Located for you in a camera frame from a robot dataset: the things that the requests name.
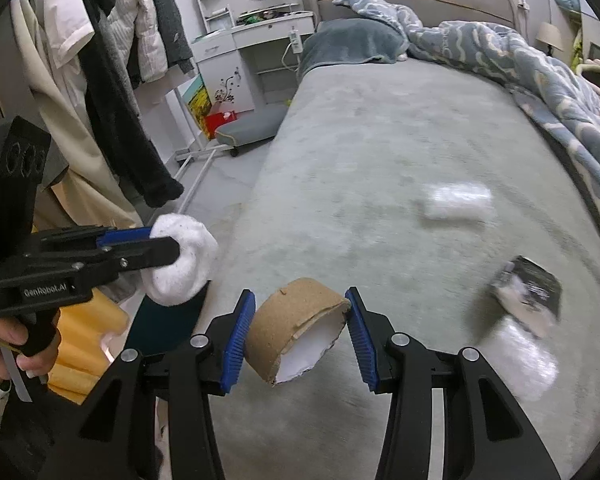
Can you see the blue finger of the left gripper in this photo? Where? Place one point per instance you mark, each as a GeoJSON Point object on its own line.
{"type": "Point", "coordinates": [146, 254]}
{"type": "Point", "coordinates": [118, 236]}

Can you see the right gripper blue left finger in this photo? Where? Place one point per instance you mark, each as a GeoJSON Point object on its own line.
{"type": "Point", "coordinates": [234, 349]}

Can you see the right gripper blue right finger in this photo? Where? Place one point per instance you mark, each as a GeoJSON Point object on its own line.
{"type": "Point", "coordinates": [360, 331]}

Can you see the brown cardboard tape roll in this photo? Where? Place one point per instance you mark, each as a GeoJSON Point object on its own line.
{"type": "Point", "coordinates": [294, 328]}

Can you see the black silver snack wrapper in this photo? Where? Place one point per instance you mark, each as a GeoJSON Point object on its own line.
{"type": "Point", "coordinates": [530, 293]}

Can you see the clear plastic bottle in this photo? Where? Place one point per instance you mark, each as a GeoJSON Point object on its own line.
{"type": "Point", "coordinates": [458, 201]}

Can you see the dark teal trash bin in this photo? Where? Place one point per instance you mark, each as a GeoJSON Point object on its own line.
{"type": "Point", "coordinates": [158, 329]}

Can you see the person's left hand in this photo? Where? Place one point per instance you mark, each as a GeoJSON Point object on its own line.
{"type": "Point", "coordinates": [14, 334]}

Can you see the beige hanging coat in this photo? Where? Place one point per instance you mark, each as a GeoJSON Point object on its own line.
{"type": "Point", "coordinates": [88, 191]}

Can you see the black hanging garment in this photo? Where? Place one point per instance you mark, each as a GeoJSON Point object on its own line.
{"type": "Point", "coordinates": [115, 119]}

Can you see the yellow curtain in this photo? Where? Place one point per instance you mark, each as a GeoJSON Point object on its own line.
{"type": "Point", "coordinates": [82, 359]}

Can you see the red box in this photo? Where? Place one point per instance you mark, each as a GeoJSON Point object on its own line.
{"type": "Point", "coordinates": [214, 121]}

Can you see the yellow painting canvas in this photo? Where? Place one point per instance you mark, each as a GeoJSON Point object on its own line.
{"type": "Point", "coordinates": [197, 100]}

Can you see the grey-green bed mattress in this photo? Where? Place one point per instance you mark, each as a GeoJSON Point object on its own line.
{"type": "Point", "coordinates": [339, 199]}

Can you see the grey knit hanging garment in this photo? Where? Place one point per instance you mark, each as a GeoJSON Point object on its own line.
{"type": "Point", "coordinates": [170, 26]}

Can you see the white puffer jacket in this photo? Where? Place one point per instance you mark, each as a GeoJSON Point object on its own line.
{"type": "Point", "coordinates": [134, 25]}

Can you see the white vanity desk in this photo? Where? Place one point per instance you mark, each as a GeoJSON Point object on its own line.
{"type": "Point", "coordinates": [245, 57]}

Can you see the white power strip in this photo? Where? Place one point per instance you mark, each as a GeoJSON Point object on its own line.
{"type": "Point", "coordinates": [295, 41]}

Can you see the blue-grey pillow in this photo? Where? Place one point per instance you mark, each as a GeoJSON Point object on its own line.
{"type": "Point", "coordinates": [351, 41]}

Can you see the blue cloud-pattern blanket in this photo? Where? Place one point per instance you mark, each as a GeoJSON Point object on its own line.
{"type": "Point", "coordinates": [559, 101]}

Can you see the bedside lamp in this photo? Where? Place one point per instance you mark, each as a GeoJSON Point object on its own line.
{"type": "Point", "coordinates": [550, 37]}

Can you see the white clothes rack frame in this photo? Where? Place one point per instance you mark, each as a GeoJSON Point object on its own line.
{"type": "Point", "coordinates": [172, 128]}

